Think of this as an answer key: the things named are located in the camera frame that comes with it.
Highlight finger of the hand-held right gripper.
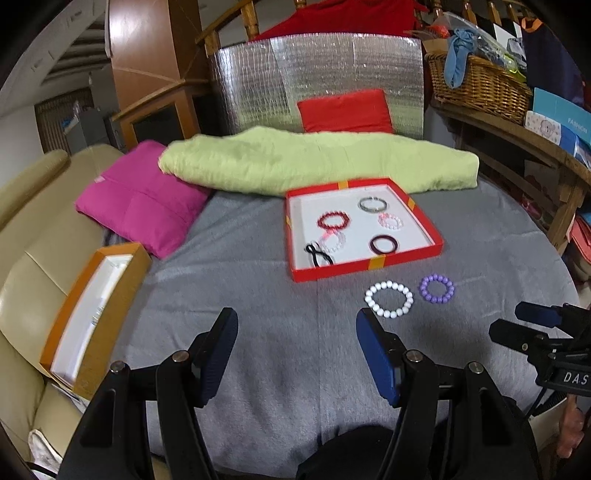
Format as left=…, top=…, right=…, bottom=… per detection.
left=515, top=302, right=575, bottom=326
left=488, top=319, right=561, bottom=358

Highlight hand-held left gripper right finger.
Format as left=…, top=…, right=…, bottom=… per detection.
left=355, top=308, right=543, bottom=480

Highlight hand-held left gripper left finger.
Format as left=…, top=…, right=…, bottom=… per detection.
left=60, top=307, right=239, bottom=480

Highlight white bead bracelet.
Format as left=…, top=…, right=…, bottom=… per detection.
left=365, top=281, right=415, bottom=319

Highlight purple bead bracelet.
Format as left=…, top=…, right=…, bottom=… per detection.
left=419, top=274, right=455, bottom=304

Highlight maroon bangle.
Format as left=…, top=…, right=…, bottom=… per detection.
left=369, top=234, right=399, bottom=256

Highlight black hair tie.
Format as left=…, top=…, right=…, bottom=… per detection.
left=304, top=240, right=326, bottom=268

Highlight clear pearl bead bracelet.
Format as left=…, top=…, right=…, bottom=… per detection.
left=318, top=231, right=347, bottom=254

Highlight red shallow box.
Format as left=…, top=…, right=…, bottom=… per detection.
left=285, top=178, right=445, bottom=283

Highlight dark red bead bracelet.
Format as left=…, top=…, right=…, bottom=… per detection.
left=316, top=211, right=350, bottom=230

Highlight person's right hand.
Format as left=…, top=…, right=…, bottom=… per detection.
left=558, top=394, right=591, bottom=446

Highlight orange shallow box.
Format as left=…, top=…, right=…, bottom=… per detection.
left=39, top=241, right=153, bottom=401

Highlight wooden bench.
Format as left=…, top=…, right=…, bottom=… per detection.
left=429, top=102, right=591, bottom=254

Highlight pink cushion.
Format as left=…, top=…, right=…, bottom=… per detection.
left=75, top=141, right=213, bottom=259

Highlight white patterned box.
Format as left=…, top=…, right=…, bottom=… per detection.
left=524, top=111, right=563, bottom=144

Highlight light blue cardboard box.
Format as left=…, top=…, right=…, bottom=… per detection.
left=531, top=88, right=591, bottom=158

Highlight beige sofa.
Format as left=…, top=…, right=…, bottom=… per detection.
left=0, top=144, right=153, bottom=480

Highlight light green blanket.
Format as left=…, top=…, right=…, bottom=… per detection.
left=158, top=127, right=479, bottom=197

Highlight wicker basket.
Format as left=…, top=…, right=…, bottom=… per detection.
left=424, top=51, right=534, bottom=125

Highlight red cushion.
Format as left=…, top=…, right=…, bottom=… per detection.
left=297, top=89, right=394, bottom=134

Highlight navy bag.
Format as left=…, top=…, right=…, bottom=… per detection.
left=522, top=16, right=587, bottom=100

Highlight blue cloth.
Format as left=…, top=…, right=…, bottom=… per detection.
left=444, top=28, right=485, bottom=88

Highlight silver foil mat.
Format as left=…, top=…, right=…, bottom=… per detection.
left=206, top=33, right=424, bottom=139

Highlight wooden stair railing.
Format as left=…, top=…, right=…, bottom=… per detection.
left=429, top=0, right=532, bottom=28

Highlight wooden cabinet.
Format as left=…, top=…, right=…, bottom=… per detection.
left=107, top=0, right=208, bottom=153

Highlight red cloth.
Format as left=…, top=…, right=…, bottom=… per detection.
left=253, top=0, right=419, bottom=42

